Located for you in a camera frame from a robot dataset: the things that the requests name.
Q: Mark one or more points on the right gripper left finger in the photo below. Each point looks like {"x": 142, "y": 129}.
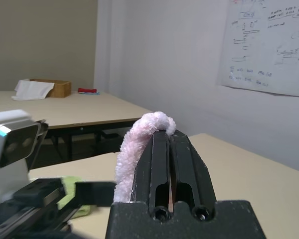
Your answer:
{"x": 152, "y": 174}

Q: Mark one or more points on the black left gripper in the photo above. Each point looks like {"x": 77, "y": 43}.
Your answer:
{"x": 27, "y": 196}

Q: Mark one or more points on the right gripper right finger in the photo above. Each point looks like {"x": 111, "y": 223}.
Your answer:
{"x": 189, "y": 174}

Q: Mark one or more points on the pink terry towel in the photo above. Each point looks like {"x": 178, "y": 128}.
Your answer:
{"x": 129, "y": 154}

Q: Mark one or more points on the green folded towel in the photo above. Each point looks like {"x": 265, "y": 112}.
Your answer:
{"x": 82, "y": 211}

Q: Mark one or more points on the beige background table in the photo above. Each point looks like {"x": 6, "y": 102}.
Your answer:
{"x": 64, "y": 109}

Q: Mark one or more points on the flat blue item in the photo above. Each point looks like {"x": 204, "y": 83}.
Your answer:
{"x": 96, "y": 93}

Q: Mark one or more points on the small red object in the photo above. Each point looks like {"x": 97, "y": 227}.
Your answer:
{"x": 86, "y": 90}

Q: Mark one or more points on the brown wicker basket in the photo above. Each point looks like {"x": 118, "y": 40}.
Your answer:
{"x": 61, "y": 89}

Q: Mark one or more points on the white cloth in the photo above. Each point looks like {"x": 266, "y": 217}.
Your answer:
{"x": 32, "y": 89}

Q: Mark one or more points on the white scribbled whiteboard sheet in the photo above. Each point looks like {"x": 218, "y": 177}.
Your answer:
{"x": 264, "y": 49}

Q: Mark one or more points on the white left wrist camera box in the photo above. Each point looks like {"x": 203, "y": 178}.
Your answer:
{"x": 10, "y": 129}

